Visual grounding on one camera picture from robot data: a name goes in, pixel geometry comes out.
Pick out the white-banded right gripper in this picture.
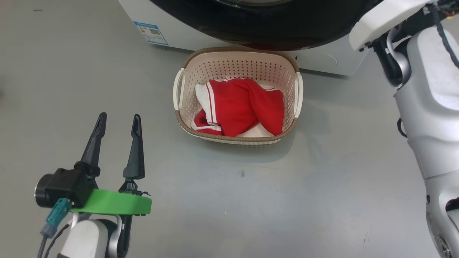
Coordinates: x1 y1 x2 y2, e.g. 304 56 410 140
349 0 435 52

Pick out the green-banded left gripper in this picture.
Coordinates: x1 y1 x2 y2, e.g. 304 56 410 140
70 112 152 217

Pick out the washing machine glass door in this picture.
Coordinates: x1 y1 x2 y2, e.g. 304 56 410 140
148 0 385 52

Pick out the red and white garment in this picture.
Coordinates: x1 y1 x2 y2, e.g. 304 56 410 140
191 77 286 138

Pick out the white front-load washing machine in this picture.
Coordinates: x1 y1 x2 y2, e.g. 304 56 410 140
118 0 370 77

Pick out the cream perforated laundry basket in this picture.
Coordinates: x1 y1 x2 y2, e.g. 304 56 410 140
172 46 304 145

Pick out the blue energy label sticker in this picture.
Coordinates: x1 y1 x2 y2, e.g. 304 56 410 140
133 21 169 46

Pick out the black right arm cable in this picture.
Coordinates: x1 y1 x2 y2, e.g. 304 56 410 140
429 3 459 69

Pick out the teal-plug left camera cable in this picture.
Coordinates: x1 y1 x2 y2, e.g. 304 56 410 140
37 198 72 258

